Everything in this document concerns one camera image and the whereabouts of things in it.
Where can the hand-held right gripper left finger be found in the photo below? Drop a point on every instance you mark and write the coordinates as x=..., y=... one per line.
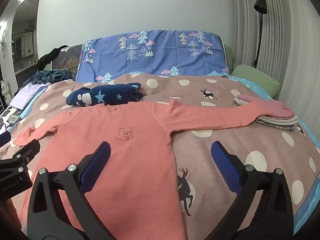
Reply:
x=97, y=166

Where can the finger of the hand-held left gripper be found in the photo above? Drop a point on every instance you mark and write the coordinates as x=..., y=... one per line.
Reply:
x=27, y=152

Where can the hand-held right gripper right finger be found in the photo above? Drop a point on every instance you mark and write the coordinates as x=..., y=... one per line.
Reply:
x=225, y=166

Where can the salmon pink baby onesie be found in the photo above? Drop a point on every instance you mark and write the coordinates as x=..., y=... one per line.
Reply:
x=125, y=170

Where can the panda print cloth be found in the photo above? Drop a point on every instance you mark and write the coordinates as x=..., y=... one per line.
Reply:
x=8, y=118

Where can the lavender cloth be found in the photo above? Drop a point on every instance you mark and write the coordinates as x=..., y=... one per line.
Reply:
x=27, y=95

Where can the white cat figurine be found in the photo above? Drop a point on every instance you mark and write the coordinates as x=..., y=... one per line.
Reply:
x=5, y=90

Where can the grey patterned folded garment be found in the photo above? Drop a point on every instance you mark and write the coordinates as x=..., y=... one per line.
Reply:
x=280, y=128

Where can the beige folded garment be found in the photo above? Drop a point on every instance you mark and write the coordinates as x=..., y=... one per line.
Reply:
x=277, y=121

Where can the navy star print garment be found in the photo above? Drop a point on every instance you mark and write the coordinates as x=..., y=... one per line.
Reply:
x=107, y=95

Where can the pink folded garment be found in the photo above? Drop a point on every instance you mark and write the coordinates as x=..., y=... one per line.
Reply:
x=272, y=108

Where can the pink spotted deer blanket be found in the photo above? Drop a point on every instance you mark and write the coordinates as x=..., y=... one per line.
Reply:
x=225, y=90

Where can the grey blue fleece blanket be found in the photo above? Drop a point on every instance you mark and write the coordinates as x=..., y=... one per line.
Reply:
x=50, y=76

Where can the green pillow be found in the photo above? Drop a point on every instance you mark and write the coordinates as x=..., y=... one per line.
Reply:
x=257, y=80
x=228, y=57

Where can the black jacket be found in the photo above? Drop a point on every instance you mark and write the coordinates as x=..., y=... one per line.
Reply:
x=47, y=58

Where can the dark tree print headboard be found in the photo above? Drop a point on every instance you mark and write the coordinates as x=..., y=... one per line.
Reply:
x=67, y=60

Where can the blue tree print sheet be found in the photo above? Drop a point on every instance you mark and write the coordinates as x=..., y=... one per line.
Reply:
x=160, y=52

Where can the white pleated curtain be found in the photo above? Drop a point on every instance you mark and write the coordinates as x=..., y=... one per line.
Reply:
x=287, y=42

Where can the black floor lamp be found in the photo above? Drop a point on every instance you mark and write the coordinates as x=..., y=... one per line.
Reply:
x=260, y=5

